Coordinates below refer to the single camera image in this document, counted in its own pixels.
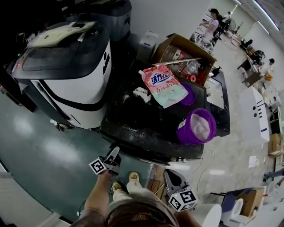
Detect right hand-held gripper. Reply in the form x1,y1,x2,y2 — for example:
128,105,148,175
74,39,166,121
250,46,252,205
163,168,198,212

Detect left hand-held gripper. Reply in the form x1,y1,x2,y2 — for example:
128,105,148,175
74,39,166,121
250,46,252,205
88,146,122,176

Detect black washing machine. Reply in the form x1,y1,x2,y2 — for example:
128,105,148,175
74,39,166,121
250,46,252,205
99,59,222,166

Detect person's left forearm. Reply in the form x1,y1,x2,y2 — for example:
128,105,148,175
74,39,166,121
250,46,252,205
83,171,112,222

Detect white and black machine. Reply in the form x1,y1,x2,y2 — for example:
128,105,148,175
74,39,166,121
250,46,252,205
11,21,112,129

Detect pink detergent pouch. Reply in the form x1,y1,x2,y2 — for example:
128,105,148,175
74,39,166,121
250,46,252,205
138,64,189,109

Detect white cabinet machine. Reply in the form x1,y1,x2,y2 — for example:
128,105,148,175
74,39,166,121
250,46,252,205
238,86,271,143

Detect open cardboard box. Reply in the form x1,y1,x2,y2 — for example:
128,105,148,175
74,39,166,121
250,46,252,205
152,33,217,87

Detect grey machine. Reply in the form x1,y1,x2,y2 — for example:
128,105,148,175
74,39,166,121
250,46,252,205
88,0,132,42

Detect wooden planks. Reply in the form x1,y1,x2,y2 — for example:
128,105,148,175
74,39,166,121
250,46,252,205
146,164,166,197

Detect person's beige trousers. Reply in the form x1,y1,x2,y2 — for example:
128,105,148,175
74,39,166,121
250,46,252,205
110,179,145,202

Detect person's brown shirt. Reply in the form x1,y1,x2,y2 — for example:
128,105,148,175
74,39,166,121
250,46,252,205
75,190,181,227

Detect white round bin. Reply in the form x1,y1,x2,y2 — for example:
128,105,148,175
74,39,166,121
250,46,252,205
192,203,222,227

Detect purple tub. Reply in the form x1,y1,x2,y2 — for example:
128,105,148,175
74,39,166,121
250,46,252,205
176,108,217,145

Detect dark blue crate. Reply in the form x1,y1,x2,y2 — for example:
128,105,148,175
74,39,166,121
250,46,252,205
221,187,255,223

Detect spilled white powder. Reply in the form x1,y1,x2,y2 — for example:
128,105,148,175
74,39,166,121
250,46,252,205
123,86,153,104

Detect sheet of paper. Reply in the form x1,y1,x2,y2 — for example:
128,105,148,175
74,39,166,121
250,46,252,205
248,155,258,168

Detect small cardboard box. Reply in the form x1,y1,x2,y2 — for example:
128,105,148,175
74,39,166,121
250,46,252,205
239,188,265,217

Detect purple lid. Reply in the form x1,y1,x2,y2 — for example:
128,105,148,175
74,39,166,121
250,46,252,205
178,82,196,106

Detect stacked cardboard boxes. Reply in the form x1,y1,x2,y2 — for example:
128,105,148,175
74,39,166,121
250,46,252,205
268,132,284,158

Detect metal rod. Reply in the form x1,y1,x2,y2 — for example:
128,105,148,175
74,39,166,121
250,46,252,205
152,58,202,67

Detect clear plastic bottle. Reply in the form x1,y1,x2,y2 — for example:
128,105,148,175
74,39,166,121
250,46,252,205
179,60,200,77

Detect white box appliance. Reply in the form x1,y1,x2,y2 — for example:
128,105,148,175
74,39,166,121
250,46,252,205
138,30,159,63

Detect black pump bottle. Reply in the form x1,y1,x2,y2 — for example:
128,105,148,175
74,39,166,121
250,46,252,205
212,66,223,78

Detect clear bottle with red label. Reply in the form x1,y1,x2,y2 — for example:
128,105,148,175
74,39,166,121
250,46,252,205
164,45,189,63

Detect beige moulded tray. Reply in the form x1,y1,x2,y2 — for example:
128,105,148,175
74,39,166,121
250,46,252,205
26,20,97,48

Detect brown work desk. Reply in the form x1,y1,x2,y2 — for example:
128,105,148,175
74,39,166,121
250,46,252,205
237,55,263,87

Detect black chair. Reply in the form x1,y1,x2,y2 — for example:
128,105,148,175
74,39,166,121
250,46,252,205
240,38,254,49

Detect white cable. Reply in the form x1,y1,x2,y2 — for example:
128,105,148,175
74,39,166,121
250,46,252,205
192,149,216,190

